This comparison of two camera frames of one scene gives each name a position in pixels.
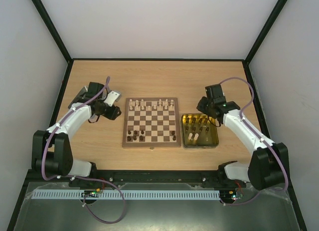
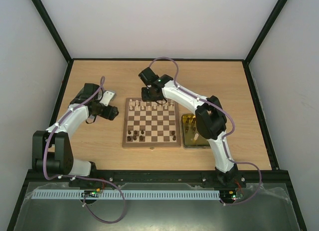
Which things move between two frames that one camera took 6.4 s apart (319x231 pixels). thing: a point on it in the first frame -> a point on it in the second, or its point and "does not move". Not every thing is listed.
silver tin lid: (83, 91) does not move
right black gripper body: (203, 105) -> (148, 94)
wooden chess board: (151, 122) does not move
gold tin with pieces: (198, 132) does not move
